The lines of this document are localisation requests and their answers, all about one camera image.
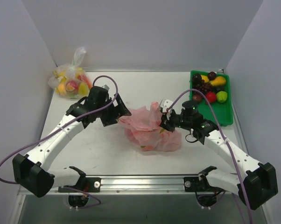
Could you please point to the yellow fake mango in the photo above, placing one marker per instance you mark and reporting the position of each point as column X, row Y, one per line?
column 205, row 78

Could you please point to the green fake custard apple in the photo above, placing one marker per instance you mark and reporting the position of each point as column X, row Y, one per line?
column 222, row 96

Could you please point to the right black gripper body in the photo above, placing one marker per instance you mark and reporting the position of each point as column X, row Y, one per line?
column 166, row 121

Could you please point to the dark purple fake plum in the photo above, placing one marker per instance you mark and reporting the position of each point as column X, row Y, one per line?
column 212, row 75

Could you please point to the dark maroon fake fruit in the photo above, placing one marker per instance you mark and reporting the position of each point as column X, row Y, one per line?
column 197, row 97

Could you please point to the pink plastic bag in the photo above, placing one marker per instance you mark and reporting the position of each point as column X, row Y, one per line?
column 143, row 130

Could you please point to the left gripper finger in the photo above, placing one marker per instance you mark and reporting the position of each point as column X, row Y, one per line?
column 109, row 119
column 121, row 109

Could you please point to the dark fake grapes bunch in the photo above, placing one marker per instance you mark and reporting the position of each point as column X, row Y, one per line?
column 203, row 87

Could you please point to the black fake fruit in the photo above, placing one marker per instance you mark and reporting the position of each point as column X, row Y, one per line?
column 220, row 88

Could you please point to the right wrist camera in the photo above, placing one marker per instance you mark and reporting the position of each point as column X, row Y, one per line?
column 166, row 107

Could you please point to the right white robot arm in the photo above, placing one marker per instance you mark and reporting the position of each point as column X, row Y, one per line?
column 244, row 165

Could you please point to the red fake pomegranate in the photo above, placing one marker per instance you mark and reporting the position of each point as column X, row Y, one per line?
column 211, row 97

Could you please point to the orange yellow fake pear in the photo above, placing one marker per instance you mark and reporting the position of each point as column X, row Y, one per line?
column 218, row 81

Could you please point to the aluminium front rail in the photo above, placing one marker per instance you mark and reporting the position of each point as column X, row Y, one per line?
column 142, row 184

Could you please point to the dark fake mangosteen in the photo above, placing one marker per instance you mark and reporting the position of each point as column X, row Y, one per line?
column 196, row 78

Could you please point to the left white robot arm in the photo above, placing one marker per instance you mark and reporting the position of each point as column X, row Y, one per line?
column 31, row 170

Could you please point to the clear bag of fruits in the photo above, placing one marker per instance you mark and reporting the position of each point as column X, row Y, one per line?
column 70, row 80

